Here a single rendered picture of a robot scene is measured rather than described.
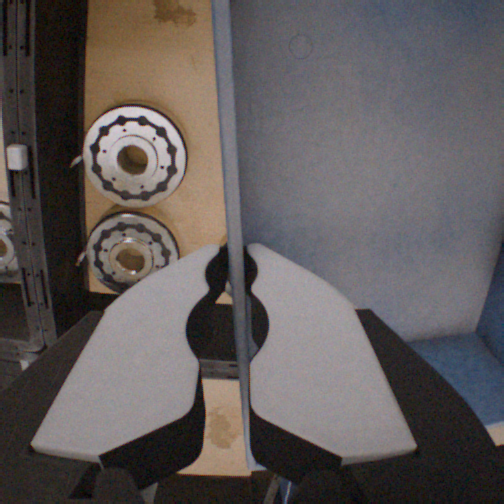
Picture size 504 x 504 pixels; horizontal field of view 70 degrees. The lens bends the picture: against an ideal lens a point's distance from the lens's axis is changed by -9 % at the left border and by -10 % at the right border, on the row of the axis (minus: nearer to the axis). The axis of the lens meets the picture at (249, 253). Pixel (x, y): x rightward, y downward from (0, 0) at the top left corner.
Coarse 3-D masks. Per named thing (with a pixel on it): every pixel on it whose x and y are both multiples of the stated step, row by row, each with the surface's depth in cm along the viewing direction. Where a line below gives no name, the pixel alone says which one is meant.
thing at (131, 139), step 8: (128, 136) 35; (136, 136) 35; (112, 144) 36; (120, 144) 36; (128, 144) 36; (136, 144) 36; (144, 144) 36; (152, 144) 36; (112, 152) 36; (152, 152) 36; (112, 160) 36; (152, 160) 37; (112, 168) 37; (120, 168) 37; (152, 168) 37; (120, 176) 37; (128, 176) 37; (136, 176) 37; (144, 176) 37
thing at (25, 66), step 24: (24, 0) 24; (24, 24) 24; (24, 48) 25; (24, 72) 26; (24, 96) 27; (24, 120) 28; (24, 144) 29; (24, 168) 30; (24, 192) 31; (48, 264) 35; (48, 288) 35; (48, 312) 37; (48, 336) 38; (216, 360) 41
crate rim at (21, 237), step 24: (0, 0) 23; (0, 24) 24; (0, 48) 25; (0, 72) 26; (0, 96) 27; (24, 216) 32; (24, 240) 33; (24, 264) 34; (24, 288) 35; (0, 336) 38
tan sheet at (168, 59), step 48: (96, 0) 32; (144, 0) 33; (192, 0) 33; (96, 48) 34; (144, 48) 35; (192, 48) 35; (96, 96) 37; (144, 96) 37; (192, 96) 37; (192, 144) 40; (96, 192) 41; (192, 192) 42; (192, 240) 45; (96, 288) 47
